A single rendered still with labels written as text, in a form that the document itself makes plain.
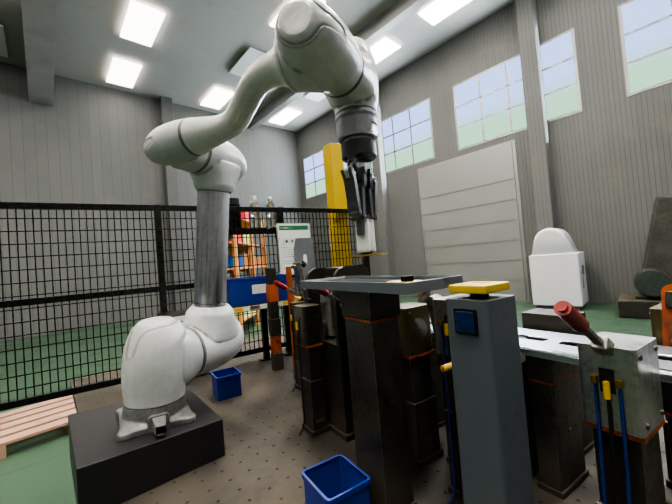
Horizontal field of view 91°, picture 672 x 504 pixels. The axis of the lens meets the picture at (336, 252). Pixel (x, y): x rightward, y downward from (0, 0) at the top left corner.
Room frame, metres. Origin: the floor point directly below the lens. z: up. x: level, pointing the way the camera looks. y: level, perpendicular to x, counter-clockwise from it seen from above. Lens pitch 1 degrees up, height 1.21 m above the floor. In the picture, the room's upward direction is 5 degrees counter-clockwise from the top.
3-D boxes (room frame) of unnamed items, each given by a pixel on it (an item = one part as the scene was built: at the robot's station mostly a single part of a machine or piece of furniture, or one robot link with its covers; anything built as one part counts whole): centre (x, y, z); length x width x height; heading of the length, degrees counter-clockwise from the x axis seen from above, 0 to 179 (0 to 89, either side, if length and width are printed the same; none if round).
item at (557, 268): (6.25, -4.14, 0.75); 0.84 x 0.69 x 1.49; 42
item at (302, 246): (1.70, 0.16, 1.17); 0.12 x 0.01 x 0.34; 123
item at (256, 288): (1.73, 0.42, 1.09); 0.30 x 0.17 x 0.13; 113
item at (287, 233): (1.99, 0.24, 1.30); 0.23 x 0.02 x 0.31; 123
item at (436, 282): (0.70, -0.06, 1.16); 0.37 x 0.14 x 0.02; 33
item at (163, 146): (0.95, 0.44, 1.58); 0.18 x 0.14 x 0.13; 65
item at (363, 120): (0.71, -0.07, 1.49); 0.09 x 0.09 x 0.06
